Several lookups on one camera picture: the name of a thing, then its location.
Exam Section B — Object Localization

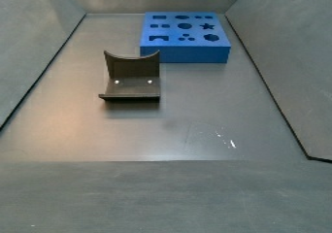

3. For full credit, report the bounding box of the black curved holder bracket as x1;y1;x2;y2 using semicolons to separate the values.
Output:
98;51;161;101

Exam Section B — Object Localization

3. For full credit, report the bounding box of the blue shape sorter block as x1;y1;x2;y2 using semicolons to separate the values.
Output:
140;12;230;63

